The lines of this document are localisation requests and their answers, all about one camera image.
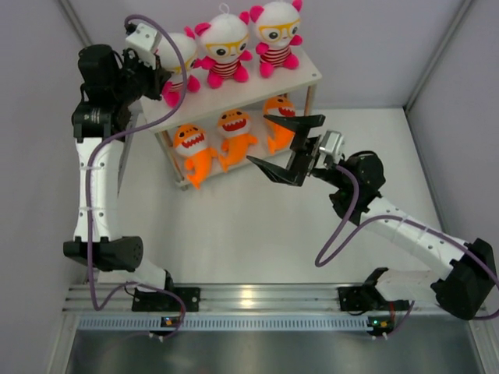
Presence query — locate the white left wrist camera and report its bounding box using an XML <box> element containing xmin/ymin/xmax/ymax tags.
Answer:
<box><xmin>125</xmin><ymin>23</ymin><xmax>161</xmax><ymax>69</ymax></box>

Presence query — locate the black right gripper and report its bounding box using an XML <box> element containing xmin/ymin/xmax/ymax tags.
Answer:
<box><xmin>248</xmin><ymin>115</ymin><xmax>349</xmax><ymax>191</ymax></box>

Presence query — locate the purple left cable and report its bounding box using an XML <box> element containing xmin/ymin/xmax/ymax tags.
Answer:
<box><xmin>87</xmin><ymin>14</ymin><xmax>186</xmax><ymax>340</ymax></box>

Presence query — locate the orange shark plush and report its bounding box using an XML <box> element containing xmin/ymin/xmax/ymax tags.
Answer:
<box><xmin>173</xmin><ymin>123</ymin><xmax>218</xmax><ymax>189</ymax></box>
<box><xmin>261</xmin><ymin>95</ymin><xmax>302</xmax><ymax>154</ymax></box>
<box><xmin>217</xmin><ymin>108</ymin><xmax>258</xmax><ymax>173</ymax></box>

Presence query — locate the white two-tier shelf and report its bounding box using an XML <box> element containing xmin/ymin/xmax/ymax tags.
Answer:
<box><xmin>149</xmin><ymin>47</ymin><xmax>322</xmax><ymax>190</ymax></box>

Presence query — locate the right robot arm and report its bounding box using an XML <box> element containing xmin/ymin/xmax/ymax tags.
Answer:
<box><xmin>249</xmin><ymin>115</ymin><xmax>498</xmax><ymax>320</ymax></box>

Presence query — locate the white pink striped plush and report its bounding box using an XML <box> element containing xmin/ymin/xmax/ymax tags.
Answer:
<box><xmin>157</xmin><ymin>26</ymin><xmax>200</xmax><ymax>108</ymax></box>
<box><xmin>249</xmin><ymin>0</ymin><xmax>303</xmax><ymax>78</ymax></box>
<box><xmin>194</xmin><ymin>3</ymin><xmax>253</xmax><ymax>89</ymax></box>

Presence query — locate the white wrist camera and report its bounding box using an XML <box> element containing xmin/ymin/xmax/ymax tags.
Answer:
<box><xmin>125</xmin><ymin>23</ymin><xmax>161</xmax><ymax>69</ymax></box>
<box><xmin>319</xmin><ymin>130</ymin><xmax>345</xmax><ymax>168</ymax></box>

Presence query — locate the aluminium mounting rail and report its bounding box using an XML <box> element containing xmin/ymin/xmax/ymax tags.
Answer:
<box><xmin>62</xmin><ymin>284</ymin><xmax>447</xmax><ymax>315</ymax></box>

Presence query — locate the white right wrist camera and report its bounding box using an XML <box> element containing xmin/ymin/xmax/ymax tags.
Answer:
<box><xmin>319</xmin><ymin>130</ymin><xmax>345</xmax><ymax>168</ymax></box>

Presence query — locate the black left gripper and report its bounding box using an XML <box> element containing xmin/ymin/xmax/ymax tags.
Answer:
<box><xmin>111</xmin><ymin>49</ymin><xmax>169</xmax><ymax>108</ymax></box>

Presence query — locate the grey slotted cable duct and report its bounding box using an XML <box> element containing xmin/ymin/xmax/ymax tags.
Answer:
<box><xmin>78</xmin><ymin>315</ymin><xmax>392</xmax><ymax>332</ymax></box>

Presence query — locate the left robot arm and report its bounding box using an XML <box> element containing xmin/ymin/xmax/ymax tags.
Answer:
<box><xmin>63</xmin><ymin>44</ymin><xmax>176</xmax><ymax>311</ymax></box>

